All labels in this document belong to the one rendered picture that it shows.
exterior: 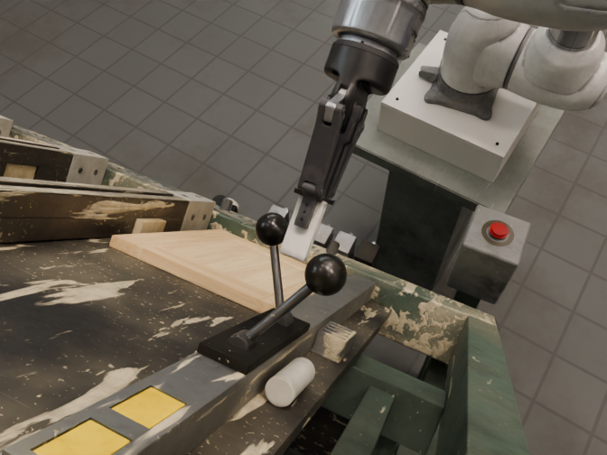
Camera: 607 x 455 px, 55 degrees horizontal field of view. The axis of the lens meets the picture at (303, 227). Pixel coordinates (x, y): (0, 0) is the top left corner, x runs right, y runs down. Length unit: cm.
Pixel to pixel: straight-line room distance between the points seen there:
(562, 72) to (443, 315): 61
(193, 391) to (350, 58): 36
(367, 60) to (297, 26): 270
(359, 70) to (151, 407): 38
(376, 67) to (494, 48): 90
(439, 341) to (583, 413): 110
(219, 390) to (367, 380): 45
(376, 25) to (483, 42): 90
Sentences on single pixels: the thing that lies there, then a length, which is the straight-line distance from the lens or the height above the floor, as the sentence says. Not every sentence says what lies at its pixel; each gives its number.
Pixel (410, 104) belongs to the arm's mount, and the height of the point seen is 86.
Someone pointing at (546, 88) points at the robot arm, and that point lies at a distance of 150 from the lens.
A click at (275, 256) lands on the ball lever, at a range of 65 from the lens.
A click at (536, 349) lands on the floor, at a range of 228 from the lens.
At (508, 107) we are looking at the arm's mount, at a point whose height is 86.
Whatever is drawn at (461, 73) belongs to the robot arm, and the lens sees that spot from 156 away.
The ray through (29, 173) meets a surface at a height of 108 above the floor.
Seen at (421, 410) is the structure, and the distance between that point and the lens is 90.
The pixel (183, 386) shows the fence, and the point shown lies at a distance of 46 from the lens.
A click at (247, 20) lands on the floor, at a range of 337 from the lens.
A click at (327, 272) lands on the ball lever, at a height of 152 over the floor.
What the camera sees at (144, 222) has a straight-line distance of 105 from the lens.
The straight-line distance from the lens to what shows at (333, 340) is 76.
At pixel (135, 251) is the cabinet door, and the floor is 120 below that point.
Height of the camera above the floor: 196
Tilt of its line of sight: 55 degrees down
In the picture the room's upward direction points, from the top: straight up
